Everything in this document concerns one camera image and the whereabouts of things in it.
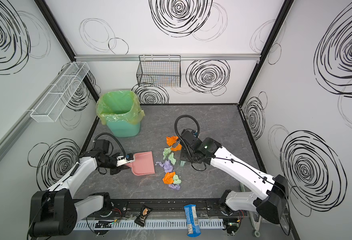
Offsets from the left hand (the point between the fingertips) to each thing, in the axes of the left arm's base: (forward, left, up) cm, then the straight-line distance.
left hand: (127, 161), depth 85 cm
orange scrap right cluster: (+11, -29, -2) cm, 32 cm away
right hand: (-2, -31, +13) cm, 34 cm away
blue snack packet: (-29, -38, -3) cm, 48 cm away
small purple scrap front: (-12, -29, -3) cm, 32 cm away
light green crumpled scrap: (+4, -26, -3) cm, 27 cm away
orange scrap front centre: (-7, -25, -4) cm, 26 cm away
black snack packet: (-27, -13, -2) cm, 30 cm away
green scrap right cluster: (+8, -22, -2) cm, 23 cm away
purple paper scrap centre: (0, -23, -3) cm, 23 cm away
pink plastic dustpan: (+1, -9, -4) cm, 10 cm away
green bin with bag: (+35, +12, +5) cm, 37 cm away
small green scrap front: (-8, -29, -3) cm, 30 cm away
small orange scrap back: (+18, -25, -4) cm, 30 cm away
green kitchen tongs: (-30, -67, -3) cm, 73 cm away
